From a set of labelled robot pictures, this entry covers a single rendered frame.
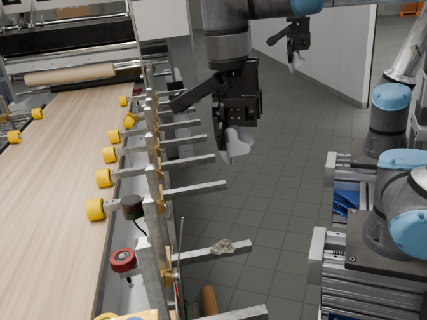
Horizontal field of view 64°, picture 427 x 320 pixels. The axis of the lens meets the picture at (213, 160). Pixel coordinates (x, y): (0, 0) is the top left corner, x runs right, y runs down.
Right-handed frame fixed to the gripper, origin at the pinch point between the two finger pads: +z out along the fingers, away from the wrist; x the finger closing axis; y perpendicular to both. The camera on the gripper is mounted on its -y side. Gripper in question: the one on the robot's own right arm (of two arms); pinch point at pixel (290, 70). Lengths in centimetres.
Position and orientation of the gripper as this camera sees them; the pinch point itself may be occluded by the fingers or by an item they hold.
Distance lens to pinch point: 145.6
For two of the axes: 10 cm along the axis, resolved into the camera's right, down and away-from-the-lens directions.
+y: 9.3, 0.5, -3.5
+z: 1.1, 8.9, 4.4
